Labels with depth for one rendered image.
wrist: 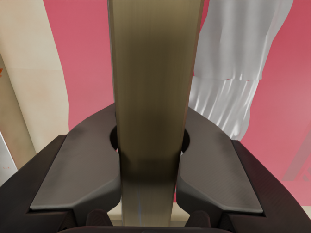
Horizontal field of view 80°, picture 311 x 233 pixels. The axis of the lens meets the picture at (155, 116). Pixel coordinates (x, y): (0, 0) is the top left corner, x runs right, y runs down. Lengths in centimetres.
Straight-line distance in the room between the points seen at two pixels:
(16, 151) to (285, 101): 30
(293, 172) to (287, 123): 9
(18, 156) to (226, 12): 25
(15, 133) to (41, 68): 8
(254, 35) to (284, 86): 7
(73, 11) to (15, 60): 8
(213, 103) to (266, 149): 11
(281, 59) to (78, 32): 19
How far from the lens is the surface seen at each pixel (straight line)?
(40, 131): 26
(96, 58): 20
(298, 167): 33
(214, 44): 19
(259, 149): 28
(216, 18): 19
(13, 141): 25
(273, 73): 23
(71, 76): 21
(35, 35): 21
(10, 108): 24
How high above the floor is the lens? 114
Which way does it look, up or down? 60 degrees down
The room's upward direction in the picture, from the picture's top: 178 degrees clockwise
